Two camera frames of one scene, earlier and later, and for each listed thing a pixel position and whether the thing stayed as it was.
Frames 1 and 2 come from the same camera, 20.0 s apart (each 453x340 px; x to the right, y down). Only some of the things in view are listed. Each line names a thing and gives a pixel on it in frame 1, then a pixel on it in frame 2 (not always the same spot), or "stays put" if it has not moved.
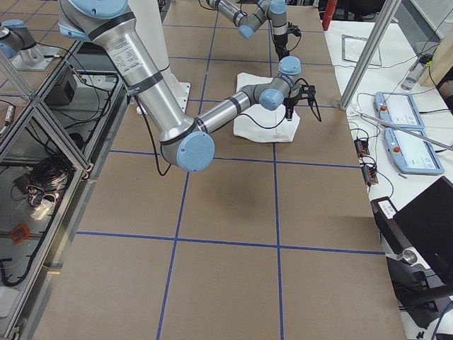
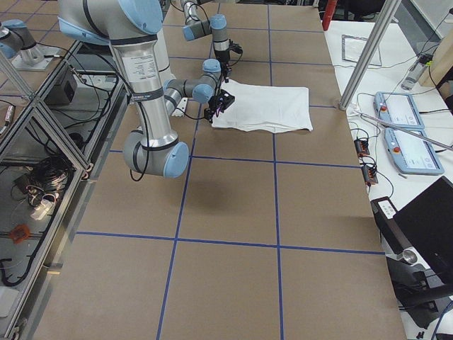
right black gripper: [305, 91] -> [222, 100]
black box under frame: [63, 91] stays put
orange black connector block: [362, 147] stays put
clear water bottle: [415, 73] stays put
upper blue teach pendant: [398, 108] stays put
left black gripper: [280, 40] -> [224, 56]
